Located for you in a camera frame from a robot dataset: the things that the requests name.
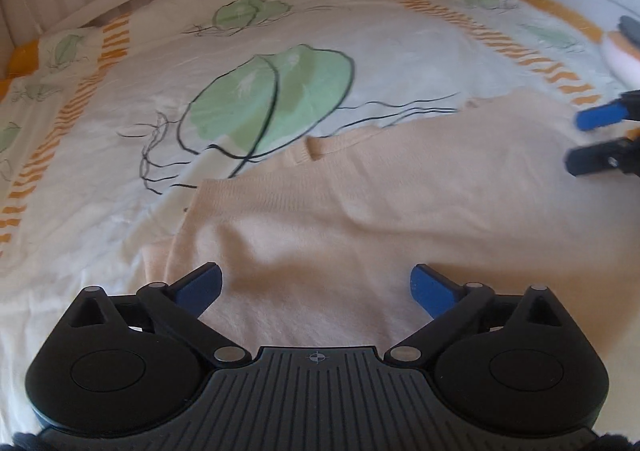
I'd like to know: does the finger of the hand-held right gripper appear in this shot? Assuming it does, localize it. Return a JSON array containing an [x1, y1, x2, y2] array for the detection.
[[576, 90, 640, 133], [565, 135, 640, 178]]

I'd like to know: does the pale pink soft object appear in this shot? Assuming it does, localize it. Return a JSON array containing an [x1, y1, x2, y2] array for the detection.
[[597, 15, 640, 88]]

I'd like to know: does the beige knit sweater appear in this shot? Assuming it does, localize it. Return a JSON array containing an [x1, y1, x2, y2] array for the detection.
[[145, 86, 640, 362]]

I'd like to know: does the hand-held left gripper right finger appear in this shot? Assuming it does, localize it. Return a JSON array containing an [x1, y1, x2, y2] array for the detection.
[[383, 263, 571, 364]]

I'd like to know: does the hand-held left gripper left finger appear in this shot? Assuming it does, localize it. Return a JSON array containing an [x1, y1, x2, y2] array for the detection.
[[65, 262, 253, 365]]

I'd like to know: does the leaf print duvet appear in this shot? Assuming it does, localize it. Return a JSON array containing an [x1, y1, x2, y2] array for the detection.
[[0, 0, 640, 439]]

